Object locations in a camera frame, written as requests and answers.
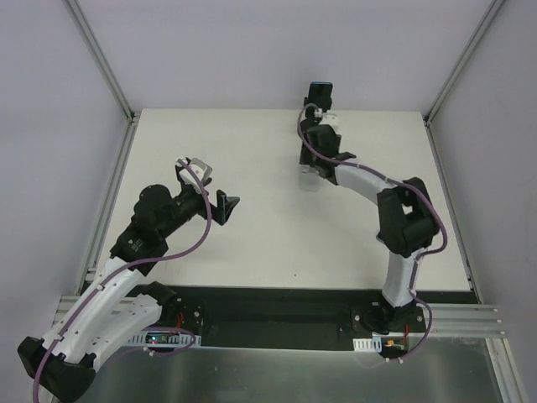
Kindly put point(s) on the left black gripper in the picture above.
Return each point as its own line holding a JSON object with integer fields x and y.
{"x": 221, "y": 207}

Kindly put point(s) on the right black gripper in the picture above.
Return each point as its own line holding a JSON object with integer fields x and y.
{"x": 310, "y": 156}

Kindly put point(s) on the white folding phone stand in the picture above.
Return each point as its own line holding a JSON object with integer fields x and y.
{"x": 309, "y": 179}

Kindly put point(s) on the blue-edged black smartphone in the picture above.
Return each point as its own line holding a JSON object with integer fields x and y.
{"x": 320, "y": 94}

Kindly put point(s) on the black round-base phone stand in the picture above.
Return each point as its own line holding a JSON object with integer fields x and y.
{"x": 309, "y": 108}

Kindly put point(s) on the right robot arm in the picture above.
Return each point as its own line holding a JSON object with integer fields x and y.
{"x": 407, "y": 220}

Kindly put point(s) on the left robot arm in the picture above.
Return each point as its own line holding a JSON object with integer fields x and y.
{"x": 65, "y": 360}

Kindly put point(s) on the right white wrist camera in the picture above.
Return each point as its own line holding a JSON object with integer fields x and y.
{"x": 326, "y": 118}

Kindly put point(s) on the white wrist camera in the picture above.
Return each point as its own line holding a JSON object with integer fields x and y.
{"x": 326, "y": 118}
{"x": 189, "y": 171}

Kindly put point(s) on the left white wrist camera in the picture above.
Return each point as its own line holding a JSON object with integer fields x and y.
{"x": 189, "y": 171}

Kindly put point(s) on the left white cable duct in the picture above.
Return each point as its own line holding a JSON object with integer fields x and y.
{"x": 163, "y": 339}

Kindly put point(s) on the white cable duct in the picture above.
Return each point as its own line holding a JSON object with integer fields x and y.
{"x": 163, "y": 339}
{"x": 381, "y": 343}

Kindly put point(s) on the right white cable duct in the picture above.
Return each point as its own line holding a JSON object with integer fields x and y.
{"x": 381, "y": 343}

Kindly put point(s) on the right aluminium frame post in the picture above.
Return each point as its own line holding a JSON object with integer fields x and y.
{"x": 485, "y": 23}

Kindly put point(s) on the aluminium frame post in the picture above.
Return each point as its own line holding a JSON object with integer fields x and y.
{"x": 85, "y": 30}
{"x": 485, "y": 23}

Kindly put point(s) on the aluminium extrusion rail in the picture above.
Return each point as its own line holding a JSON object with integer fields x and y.
{"x": 466, "y": 321}

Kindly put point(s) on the left aluminium frame post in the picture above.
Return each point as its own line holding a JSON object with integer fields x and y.
{"x": 85, "y": 30}

